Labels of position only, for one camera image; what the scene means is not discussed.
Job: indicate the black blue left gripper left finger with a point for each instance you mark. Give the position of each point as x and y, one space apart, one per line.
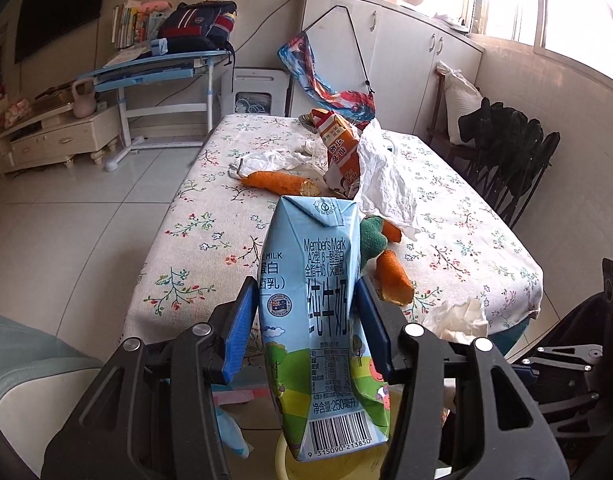
149 413

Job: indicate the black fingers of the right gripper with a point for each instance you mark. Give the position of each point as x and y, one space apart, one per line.
564 382

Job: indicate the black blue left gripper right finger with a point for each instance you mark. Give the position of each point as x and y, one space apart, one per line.
462 405

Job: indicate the light blue milk carton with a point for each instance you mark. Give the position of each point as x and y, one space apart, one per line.
328 394

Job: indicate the orange peel piece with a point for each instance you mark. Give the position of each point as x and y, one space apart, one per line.
395 285

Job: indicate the large white paper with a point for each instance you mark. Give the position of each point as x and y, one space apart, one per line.
385 190

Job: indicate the orange peel with stem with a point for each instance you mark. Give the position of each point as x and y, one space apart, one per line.
277 182

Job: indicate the white plastic bag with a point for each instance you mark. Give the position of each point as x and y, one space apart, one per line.
307 159

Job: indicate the yellow trash bin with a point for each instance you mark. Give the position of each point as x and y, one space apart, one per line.
364 464

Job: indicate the white crumpled tissue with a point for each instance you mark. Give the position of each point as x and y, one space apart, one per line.
461 323

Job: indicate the teal white sofa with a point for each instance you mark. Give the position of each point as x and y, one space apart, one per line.
41 380

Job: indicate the floral tablecloth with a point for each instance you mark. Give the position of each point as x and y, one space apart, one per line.
212 236

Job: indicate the black folding chairs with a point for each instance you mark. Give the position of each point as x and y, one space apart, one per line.
508 160

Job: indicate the green orange plush carrot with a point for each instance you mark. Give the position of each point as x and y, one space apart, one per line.
375 236

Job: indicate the white TV cabinet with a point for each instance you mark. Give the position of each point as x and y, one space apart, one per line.
56 137

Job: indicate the orange snack bag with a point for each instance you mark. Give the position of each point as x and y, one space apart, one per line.
341 142

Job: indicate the blue study desk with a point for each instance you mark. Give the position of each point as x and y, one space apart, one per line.
152 70

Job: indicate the pink kettlebell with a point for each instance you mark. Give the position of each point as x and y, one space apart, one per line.
84 101

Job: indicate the colourful kite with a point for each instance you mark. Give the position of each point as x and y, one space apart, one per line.
354 105

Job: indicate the white plastic stool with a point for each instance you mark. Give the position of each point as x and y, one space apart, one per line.
258 91

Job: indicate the white cupboard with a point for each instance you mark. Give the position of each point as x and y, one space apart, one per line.
393 47

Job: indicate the row of books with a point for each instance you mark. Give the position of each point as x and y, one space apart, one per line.
134 22

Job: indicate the dark backpack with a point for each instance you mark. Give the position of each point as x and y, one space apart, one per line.
197 27

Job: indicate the black television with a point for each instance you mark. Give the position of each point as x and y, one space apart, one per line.
42 21

